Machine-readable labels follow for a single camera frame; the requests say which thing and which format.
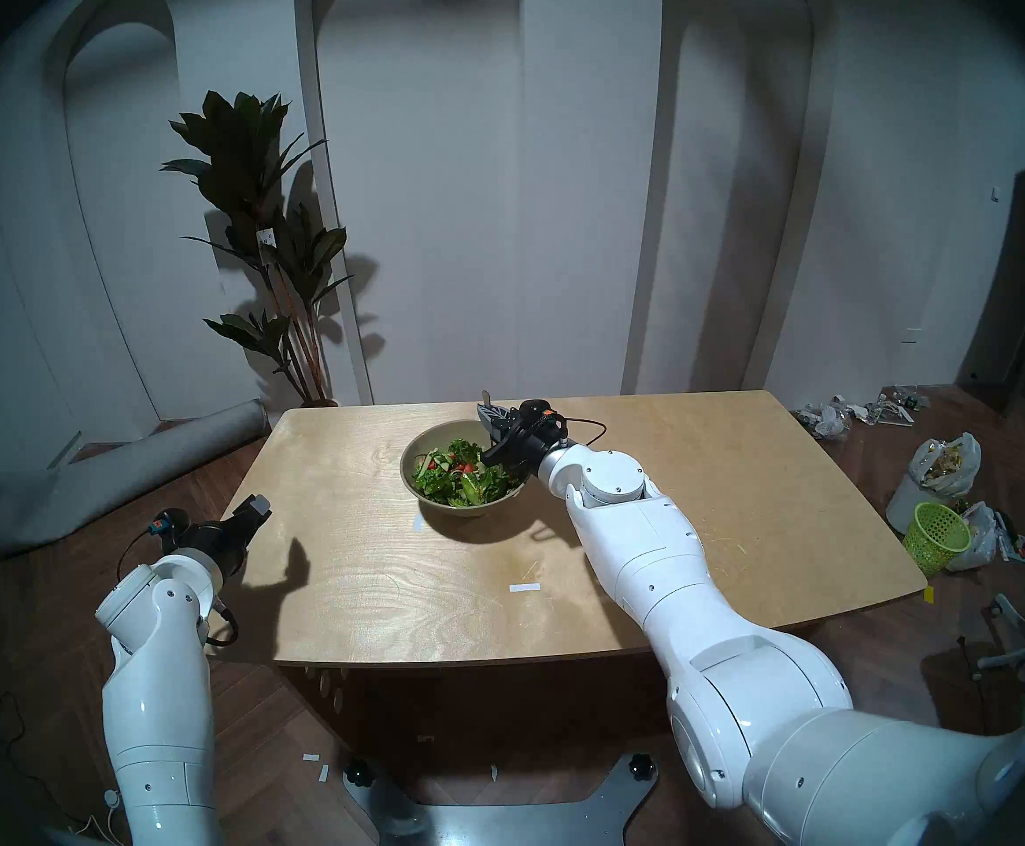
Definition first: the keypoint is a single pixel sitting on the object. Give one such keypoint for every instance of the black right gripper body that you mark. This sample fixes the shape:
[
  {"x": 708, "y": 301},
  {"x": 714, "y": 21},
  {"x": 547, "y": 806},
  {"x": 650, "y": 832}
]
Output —
[{"x": 530, "y": 443}]

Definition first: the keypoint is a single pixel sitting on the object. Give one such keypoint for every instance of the tall dark green potted plant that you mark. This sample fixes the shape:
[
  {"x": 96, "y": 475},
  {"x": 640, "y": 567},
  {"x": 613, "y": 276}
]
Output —
[{"x": 244, "y": 174}]

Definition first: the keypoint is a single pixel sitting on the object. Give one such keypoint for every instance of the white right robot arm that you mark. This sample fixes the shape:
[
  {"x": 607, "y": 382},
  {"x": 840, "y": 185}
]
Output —
[{"x": 653, "y": 553}]

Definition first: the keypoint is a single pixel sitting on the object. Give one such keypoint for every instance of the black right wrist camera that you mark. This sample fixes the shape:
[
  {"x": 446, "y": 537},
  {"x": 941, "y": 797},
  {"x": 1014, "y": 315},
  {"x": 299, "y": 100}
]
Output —
[{"x": 540, "y": 411}]

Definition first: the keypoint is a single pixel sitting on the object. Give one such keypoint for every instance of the white floor plug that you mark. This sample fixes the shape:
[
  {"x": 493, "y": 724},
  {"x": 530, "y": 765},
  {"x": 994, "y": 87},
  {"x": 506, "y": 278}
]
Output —
[{"x": 113, "y": 798}]

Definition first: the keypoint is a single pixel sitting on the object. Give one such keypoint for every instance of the white plastic bag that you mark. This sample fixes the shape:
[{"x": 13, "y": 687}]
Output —
[{"x": 981, "y": 536}]

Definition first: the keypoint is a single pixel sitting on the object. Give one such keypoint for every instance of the green salad with tomato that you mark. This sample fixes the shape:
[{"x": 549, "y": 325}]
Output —
[{"x": 459, "y": 478}]

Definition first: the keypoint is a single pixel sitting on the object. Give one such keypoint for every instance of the green plastic basket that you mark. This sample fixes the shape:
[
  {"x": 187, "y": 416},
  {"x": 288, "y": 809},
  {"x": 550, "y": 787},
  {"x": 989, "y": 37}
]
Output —
[{"x": 935, "y": 536}]

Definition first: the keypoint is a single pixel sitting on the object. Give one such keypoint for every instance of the pile of litter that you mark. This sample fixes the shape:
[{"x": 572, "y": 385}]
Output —
[{"x": 829, "y": 419}]

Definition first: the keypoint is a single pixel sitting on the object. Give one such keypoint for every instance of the rolled grey mat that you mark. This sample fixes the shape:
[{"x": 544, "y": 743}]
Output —
[{"x": 63, "y": 492}]

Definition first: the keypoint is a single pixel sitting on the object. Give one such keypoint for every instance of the black base knob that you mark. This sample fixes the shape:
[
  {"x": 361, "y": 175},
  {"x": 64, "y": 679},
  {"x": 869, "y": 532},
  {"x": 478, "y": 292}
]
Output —
[
  {"x": 643, "y": 766},
  {"x": 359, "y": 773}
]

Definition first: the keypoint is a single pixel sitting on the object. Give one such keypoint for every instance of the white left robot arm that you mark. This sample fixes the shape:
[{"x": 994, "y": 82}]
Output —
[{"x": 160, "y": 712}]

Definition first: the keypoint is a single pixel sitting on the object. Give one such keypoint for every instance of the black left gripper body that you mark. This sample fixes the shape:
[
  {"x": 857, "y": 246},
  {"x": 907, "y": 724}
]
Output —
[{"x": 217, "y": 549}]

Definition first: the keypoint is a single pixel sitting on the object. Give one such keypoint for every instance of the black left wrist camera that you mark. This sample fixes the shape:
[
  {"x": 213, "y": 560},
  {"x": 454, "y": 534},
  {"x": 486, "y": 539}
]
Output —
[{"x": 167, "y": 523}]

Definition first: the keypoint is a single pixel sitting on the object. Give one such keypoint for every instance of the white bin with trash bag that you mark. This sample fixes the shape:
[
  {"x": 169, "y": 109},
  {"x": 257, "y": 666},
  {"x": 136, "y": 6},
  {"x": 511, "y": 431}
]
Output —
[{"x": 939, "y": 470}]

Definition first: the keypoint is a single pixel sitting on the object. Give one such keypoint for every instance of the beige ceramic salad bowl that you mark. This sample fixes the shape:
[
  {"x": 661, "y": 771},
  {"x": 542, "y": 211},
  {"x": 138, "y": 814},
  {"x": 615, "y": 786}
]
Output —
[{"x": 415, "y": 461}]

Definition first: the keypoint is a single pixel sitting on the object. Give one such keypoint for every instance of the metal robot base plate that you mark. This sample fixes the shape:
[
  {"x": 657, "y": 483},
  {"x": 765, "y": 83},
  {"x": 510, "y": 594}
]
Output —
[{"x": 495, "y": 822}]

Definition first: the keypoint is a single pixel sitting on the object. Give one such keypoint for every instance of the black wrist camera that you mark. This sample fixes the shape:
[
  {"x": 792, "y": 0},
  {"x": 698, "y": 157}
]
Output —
[
  {"x": 540, "y": 411},
  {"x": 167, "y": 523}
]

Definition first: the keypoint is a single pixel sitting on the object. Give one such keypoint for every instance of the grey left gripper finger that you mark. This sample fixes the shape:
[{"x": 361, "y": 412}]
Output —
[{"x": 255, "y": 511}]

